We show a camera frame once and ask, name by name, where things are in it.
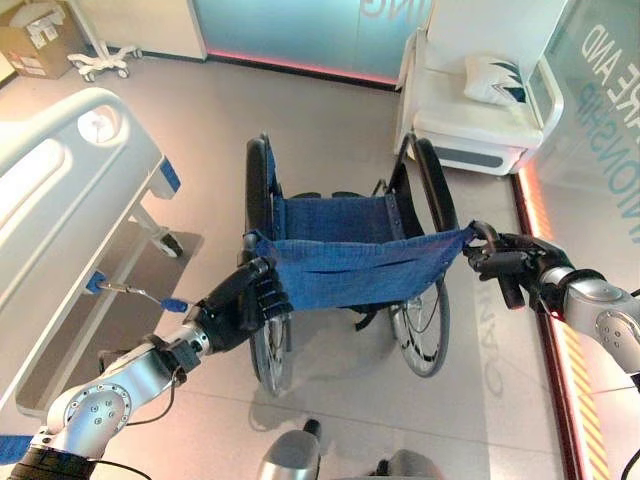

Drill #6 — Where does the white patterned pillow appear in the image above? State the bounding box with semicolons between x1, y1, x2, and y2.
463;54;529;106

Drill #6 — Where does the white wheeled stand base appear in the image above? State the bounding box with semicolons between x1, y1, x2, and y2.
67;0;144;83

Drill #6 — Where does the silver robot leg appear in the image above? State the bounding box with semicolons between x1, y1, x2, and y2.
368;448;444;480
256;418;325;480

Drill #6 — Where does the brown cardboard box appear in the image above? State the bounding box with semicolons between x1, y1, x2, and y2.
0;0;91;80

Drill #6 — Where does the silver right robot leg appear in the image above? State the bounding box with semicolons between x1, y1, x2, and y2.
368;448;444;480

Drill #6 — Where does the silver left robot leg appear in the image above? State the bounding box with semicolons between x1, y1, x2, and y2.
256;418;325;480

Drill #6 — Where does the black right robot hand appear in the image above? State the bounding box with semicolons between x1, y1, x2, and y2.
463;220;574;309

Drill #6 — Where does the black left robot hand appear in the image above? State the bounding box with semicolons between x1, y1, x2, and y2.
191;256;295;357

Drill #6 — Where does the white hospital bed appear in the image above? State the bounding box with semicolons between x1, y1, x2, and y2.
0;87;185;416

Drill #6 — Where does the white armchair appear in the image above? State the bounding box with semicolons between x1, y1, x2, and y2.
393;0;571;177

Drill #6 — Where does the blue bed crank handle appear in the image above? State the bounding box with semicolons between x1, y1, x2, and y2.
85;272;190;314

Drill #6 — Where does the blue fabric wheelchair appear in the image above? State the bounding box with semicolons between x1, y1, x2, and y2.
235;131;478;399

